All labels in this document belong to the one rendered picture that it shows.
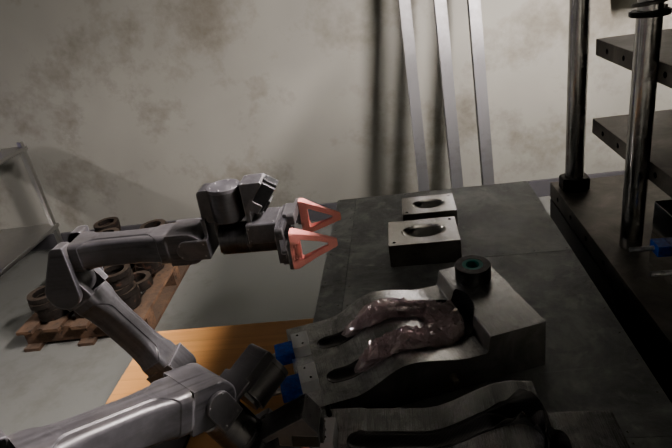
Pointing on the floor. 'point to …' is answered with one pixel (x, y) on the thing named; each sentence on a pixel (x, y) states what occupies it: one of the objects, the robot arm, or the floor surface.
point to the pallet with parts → (155, 300)
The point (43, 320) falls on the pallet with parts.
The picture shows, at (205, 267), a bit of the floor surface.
